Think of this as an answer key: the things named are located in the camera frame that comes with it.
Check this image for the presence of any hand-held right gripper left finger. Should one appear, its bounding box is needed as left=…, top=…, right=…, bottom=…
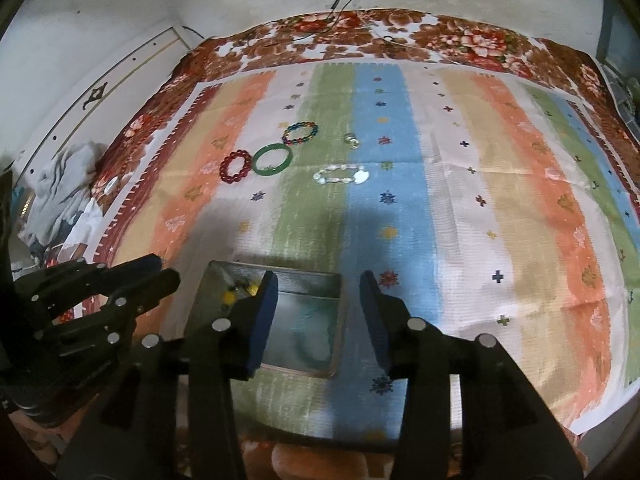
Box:
left=57, top=270, right=279, bottom=480

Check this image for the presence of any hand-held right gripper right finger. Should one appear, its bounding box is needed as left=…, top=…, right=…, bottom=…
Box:
left=360, top=270, right=583, bottom=480

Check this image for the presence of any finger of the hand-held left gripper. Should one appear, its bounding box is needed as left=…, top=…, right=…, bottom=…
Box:
left=34, top=268, right=182, bottom=357
left=14, top=253, right=164, bottom=312

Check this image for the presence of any white pearl bead bracelet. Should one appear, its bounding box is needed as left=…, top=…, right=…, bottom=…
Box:
left=312, top=162, right=370, bottom=185

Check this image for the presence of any green jade bangle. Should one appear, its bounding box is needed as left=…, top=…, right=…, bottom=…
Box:
left=251, top=143, right=294, bottom=177

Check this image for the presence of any red bead bracelet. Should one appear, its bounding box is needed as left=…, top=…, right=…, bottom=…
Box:
left=219, top=149, right=252, bottom=181

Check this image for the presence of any grey cloth pile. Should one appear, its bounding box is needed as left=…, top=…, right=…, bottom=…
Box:
left=22, top=142, right=109, bottom=261

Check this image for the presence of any white door panel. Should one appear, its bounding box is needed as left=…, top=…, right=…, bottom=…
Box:
left=10, top=25, right=192, bottom=173

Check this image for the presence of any brown floral blanket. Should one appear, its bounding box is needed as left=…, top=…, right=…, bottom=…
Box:
left=50, top=7, right=640, bottom=480

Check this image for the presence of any yellow bead bracelet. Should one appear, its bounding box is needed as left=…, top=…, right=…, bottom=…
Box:
left=219, top=280, right=261, bottom=307

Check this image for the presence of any multicolour bead bracelet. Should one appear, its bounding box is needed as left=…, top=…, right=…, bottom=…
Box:
left=281, top=120, right=320, bottom=147

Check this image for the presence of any white cable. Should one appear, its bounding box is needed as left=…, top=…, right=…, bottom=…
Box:
left=381, top=35, right=453, bottom=63

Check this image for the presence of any blue-grey window frame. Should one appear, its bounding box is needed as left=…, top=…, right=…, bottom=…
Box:
left=596, top=0, right=640, bottom=78

